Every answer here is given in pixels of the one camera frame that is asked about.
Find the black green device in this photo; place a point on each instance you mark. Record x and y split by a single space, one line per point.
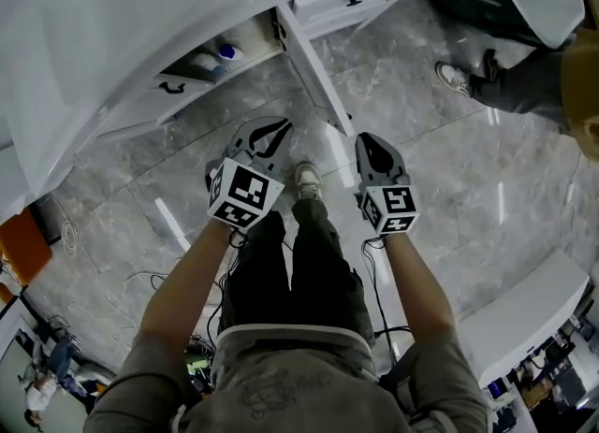
199 368

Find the person's right shoe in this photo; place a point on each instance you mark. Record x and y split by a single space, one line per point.
309 181

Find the person's right forearm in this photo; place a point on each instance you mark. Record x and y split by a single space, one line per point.
419 286

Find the person's dark pants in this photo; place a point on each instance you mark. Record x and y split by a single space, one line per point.
304 281

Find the black drawer knob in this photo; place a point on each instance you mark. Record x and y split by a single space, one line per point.
354 0

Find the person's left forearm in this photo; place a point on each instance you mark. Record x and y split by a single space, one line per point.
187 281

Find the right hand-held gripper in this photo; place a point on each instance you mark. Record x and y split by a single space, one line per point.
390 209

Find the person's gray shirt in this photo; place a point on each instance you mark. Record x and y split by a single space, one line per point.
290 384

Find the white cabinet door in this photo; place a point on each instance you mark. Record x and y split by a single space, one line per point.
318 76
150 96

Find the white blue container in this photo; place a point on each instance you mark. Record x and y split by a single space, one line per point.
208 66

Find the white bottle blue cap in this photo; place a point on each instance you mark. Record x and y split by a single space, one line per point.
228 51

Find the black door hinge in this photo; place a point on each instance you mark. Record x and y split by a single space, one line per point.
279 31

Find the white drawer with knob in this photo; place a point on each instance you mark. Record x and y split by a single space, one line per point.
327 1

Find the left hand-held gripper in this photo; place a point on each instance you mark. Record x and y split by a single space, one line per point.
243 192

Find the white vanity cabinet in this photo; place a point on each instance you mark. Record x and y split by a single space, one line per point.
304 19

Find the black bin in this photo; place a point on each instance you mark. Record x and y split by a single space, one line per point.
468 1

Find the orange sofa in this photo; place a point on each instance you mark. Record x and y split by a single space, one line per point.
23 249

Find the white curved bench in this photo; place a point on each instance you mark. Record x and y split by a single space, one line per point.
524 319

